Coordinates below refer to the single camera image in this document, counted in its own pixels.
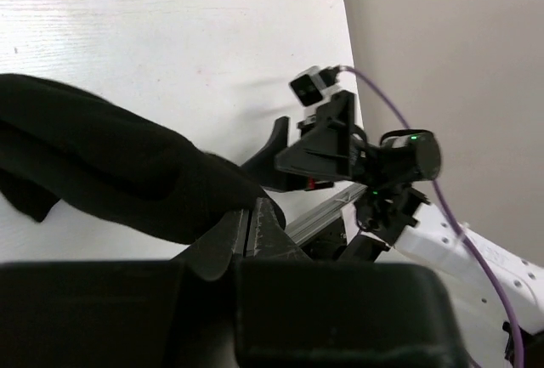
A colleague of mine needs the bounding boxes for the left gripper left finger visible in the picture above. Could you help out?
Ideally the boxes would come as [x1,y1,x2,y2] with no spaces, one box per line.
[172,210,252,281]

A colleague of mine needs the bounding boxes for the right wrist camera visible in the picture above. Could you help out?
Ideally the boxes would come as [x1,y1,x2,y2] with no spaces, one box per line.
[289,65,347,108]

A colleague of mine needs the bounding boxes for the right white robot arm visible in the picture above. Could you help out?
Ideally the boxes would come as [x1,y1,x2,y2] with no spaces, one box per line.
[244,90,543,360]

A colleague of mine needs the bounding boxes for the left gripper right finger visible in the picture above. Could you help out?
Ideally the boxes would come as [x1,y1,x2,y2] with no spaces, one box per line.
[250,198,310,262]

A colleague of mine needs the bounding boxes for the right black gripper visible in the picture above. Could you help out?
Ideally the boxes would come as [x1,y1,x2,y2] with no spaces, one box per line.
[241,91,366,191]

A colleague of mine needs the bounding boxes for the black skirt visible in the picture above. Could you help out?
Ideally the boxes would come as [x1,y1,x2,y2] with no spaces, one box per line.
[1,74,264,244]

